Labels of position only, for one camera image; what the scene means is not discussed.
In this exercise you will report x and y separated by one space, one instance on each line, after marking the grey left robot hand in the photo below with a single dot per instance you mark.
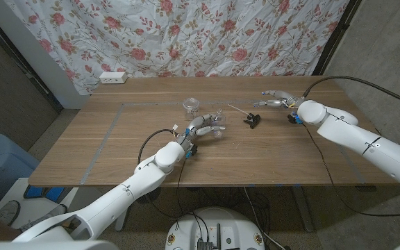
196 123

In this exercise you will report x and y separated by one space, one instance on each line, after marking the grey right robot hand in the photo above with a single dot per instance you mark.
280 97

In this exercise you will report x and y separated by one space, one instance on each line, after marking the clear plastic spray bottle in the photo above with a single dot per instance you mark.
219 119

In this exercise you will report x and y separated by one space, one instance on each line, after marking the black trigger sprayer head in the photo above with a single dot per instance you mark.
253 120

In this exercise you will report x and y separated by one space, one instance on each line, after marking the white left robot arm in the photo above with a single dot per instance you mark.
130 187

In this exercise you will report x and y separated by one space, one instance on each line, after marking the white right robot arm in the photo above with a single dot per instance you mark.
359 139

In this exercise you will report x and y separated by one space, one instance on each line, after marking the white robot shoulder housing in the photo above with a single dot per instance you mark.
47 246

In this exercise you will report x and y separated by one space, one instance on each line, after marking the clear glass cup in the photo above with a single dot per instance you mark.
191 107

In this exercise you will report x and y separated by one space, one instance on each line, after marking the black backdrop stand pole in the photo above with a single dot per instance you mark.
19 60
337 36

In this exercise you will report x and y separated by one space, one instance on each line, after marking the black floor fan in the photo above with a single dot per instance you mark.
151 196

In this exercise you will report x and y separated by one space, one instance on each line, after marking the floral print backdrop cloth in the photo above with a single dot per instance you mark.
186 34

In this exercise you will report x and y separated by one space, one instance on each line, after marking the white power strip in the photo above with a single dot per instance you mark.
113 77

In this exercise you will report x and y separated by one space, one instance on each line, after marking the white robot torso base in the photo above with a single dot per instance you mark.
217 225

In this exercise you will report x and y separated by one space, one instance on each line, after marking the grey table leg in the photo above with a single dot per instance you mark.
304 212

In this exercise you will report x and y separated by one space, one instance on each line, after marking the white table leg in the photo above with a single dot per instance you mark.
121 224

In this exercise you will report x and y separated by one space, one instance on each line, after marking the blue floor pad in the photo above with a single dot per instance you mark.
43 192

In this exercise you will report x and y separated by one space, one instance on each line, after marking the grey shoe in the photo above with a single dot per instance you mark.
43 217
8 212

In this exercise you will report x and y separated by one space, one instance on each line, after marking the blue plastic bin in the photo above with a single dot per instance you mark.
2 163

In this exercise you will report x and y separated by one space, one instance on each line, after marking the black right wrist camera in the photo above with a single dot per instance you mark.
293 119

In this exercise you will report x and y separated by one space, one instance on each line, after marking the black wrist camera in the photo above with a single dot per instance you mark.
293 119
192 151

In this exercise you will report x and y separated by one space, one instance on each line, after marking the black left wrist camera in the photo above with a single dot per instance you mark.
192 151

